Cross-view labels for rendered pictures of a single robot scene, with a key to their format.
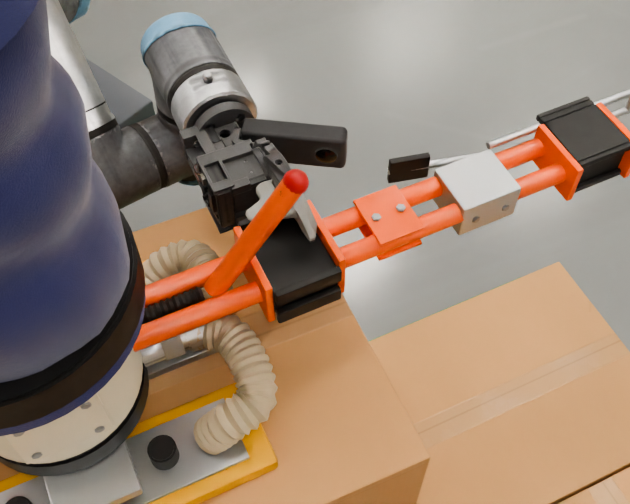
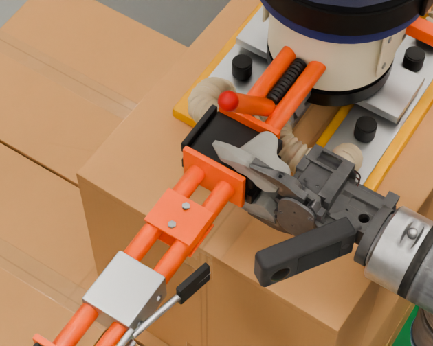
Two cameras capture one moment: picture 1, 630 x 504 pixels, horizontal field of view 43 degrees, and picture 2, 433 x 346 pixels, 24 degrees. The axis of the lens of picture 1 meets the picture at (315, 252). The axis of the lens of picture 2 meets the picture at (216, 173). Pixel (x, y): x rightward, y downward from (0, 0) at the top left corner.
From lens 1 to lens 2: 109 cm
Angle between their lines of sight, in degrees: 64
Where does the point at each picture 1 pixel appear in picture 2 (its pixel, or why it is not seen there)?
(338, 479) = (129, 129)
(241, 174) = (311, 174)
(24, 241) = not seen: outside the picture
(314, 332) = not seen: hidden behind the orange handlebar
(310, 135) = (287, 242)
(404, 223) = (161, 213)
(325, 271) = (192, 136)
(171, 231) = not seen: hidden behind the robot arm
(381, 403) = (128, 188)
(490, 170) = (116, 301)
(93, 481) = (265, 27)
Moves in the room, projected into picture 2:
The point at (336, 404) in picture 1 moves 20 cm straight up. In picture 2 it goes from (160, 171) to (151, 78)
